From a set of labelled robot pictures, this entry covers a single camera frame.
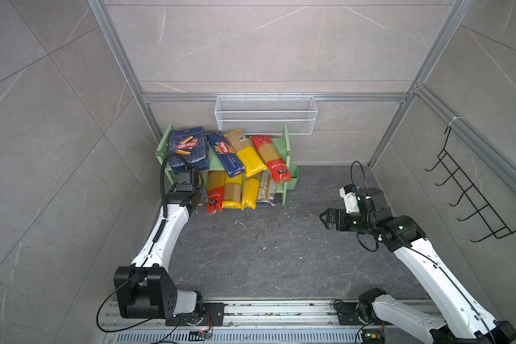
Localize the red spaghetti package top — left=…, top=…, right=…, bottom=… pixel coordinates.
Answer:
left=251, top=136, right=291, bottom=184

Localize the blue Barilla pasta box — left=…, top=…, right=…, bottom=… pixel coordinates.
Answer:
left=169, top=127, right=210, bottom=171

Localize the red spaghetti package floor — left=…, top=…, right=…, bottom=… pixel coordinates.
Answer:
left=206, top=171, right=226, bottom=215

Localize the white wire mesh basket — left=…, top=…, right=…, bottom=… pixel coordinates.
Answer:
left=214, top=95, right=318, bottom=136

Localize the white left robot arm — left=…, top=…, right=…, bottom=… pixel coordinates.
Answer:
left=113, top=170, right=204, bottom=320

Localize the black wire hook rack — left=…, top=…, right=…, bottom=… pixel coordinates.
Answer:
left=424, top=127, right=516, bottom=243

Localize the yellow brown spaghetti package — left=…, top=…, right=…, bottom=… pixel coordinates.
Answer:
left=224, top=129, right=267, bottom=178

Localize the blue Barilla spaghetti package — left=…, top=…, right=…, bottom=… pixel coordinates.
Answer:
left=206, top=130, right=245, bottom=178

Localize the yellow Pastatime spaghetti package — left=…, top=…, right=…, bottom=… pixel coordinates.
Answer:
left=222, top=174, right=243, bottom=209

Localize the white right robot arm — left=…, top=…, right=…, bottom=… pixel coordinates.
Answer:
left=320, top=184, right=516, bottom=343

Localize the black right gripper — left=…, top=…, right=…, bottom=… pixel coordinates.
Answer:
left=319, top=208, right=374, bottom=236

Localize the clear grey spaghetti package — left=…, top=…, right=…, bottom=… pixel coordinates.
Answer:
left=257, top=171, right=277, bottom=205

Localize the green plastic cup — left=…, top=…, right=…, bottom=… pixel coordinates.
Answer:
left=287, top=166, right=299, bottom=191

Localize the green metal shelf rack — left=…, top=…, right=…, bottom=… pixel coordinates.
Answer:
left=155, top=124, right=292, bottom=206

